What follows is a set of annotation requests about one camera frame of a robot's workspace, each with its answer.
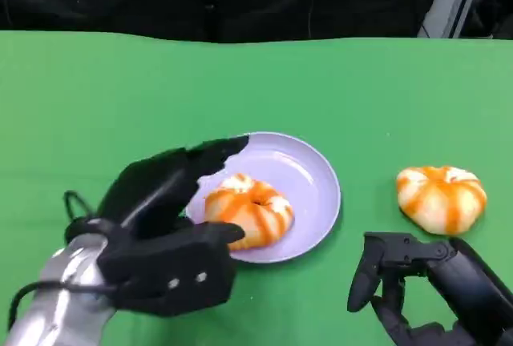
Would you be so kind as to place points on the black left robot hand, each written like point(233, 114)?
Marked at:
point(148, 190)

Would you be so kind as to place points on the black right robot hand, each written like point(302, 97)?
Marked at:
point(473, 290)

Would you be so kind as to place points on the orange and white bread roll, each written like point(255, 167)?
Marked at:
point(437, 202)
point(236, 212)

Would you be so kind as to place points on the green table cloth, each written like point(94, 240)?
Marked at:
point(256, 89)

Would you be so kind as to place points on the lilac plate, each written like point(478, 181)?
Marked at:
point(308, 202)

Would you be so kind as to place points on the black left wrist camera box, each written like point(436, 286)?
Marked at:
point(168, 282)

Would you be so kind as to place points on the grey metal frame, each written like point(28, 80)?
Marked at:
point(445, 5)

